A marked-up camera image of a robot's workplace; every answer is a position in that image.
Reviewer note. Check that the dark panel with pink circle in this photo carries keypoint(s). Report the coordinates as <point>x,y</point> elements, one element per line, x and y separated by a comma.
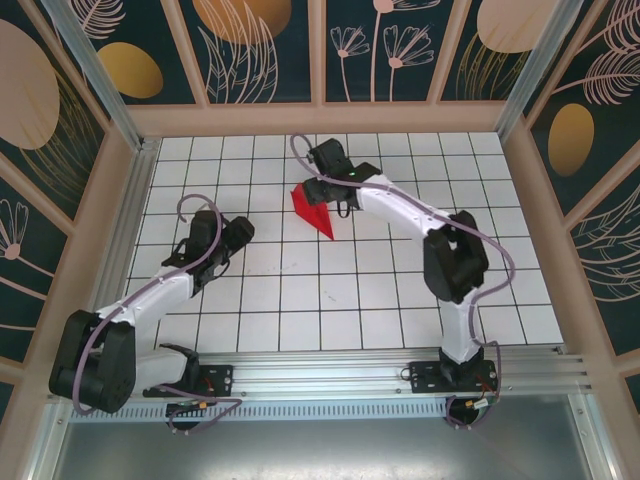
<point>500,30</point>

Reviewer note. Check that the aluminium frame upright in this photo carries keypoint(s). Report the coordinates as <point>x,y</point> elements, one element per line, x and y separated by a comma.
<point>45,450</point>
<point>597,440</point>

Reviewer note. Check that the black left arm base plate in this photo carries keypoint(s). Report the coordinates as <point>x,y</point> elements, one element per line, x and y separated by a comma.
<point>220,380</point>

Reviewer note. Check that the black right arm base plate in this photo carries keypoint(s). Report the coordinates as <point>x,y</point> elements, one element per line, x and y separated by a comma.
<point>425,377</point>

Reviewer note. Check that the dark panel with gold oval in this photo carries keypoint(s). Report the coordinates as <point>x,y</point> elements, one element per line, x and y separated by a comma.
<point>130,70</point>

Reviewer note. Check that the aluminium side rail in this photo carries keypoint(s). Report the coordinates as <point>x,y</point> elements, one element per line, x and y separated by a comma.
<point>120,225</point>

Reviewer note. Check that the dark panel with gold circle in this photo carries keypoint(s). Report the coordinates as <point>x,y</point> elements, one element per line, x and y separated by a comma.
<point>240,30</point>

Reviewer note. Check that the aluminium corner post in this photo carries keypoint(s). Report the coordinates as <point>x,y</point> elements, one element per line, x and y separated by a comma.
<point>540,60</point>
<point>90,65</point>

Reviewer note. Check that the grey metal sheet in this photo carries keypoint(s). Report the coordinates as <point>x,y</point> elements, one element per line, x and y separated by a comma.
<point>320,450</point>

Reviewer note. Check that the dark panel, gold oval, feather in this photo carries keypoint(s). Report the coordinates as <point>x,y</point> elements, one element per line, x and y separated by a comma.
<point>570,140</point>

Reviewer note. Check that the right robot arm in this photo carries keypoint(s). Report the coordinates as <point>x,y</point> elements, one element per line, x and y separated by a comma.
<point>450,280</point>

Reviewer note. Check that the aluminium mounting rail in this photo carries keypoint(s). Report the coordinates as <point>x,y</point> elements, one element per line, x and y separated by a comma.
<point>320,375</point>

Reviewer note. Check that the dark panel with pink flowers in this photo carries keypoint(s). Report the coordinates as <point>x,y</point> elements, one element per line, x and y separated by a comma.
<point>360,50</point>

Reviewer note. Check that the dark panel with single flower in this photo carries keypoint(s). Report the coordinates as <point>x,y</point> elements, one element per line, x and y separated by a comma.
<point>20,280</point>

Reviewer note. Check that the dark panel with pink leaves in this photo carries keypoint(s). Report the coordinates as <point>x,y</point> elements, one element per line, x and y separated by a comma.
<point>610,250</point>

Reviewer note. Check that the dark panel, large pink circle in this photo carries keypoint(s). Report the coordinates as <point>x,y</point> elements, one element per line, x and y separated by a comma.
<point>30,100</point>

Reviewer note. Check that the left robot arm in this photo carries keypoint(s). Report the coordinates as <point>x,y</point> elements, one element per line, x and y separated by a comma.
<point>125,330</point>

